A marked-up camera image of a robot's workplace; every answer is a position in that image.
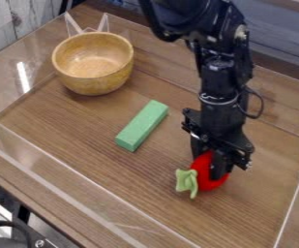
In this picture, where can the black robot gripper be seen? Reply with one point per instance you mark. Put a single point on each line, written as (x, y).
(215, 127)

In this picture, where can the red plush strawberry toy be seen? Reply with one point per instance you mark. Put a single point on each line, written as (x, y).
(195, 179)

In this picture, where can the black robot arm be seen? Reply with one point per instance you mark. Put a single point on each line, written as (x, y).
(212, 28)

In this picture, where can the green rectangular block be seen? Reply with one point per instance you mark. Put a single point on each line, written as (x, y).
(141, 124)

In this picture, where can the wooden bowl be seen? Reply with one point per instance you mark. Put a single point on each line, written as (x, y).
(93, 62)

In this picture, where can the black metal stand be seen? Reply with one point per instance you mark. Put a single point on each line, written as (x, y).
(41, 235)

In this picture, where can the clear acrylic tray wall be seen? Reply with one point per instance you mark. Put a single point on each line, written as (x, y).
(109, 197)

